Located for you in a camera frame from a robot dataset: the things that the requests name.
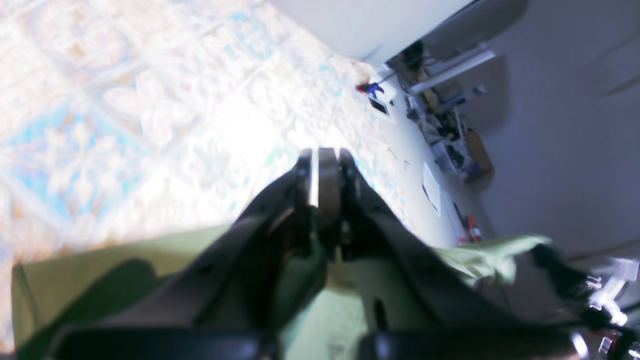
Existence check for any green t-shirt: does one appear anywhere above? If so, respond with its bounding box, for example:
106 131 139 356
9 224 551 360

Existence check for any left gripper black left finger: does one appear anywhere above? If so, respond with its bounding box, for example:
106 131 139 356
50 149 313 360

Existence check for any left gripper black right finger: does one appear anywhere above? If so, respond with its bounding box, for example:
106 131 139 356
339 149 586 360

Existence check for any patterned tablecloth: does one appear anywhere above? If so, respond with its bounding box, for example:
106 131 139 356
0 0 447 352

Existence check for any blue orange clamp bottom left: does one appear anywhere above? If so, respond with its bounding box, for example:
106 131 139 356
355 82 386 100

